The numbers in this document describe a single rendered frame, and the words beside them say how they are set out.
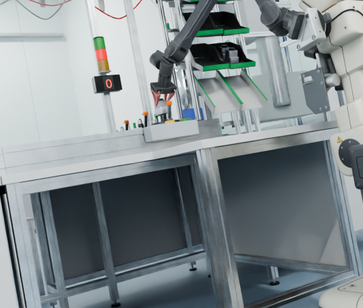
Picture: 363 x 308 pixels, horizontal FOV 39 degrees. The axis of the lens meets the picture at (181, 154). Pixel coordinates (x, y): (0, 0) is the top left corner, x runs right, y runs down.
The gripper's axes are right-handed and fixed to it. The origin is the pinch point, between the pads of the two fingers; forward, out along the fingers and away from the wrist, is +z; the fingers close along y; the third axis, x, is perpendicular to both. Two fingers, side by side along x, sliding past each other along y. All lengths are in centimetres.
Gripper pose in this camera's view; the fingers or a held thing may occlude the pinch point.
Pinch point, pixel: (160, 103)
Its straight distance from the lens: 226.0
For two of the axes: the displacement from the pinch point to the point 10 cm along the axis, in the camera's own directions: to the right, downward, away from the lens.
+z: -1.6, 8.3, 5.4
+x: 4.7, 5.4, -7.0
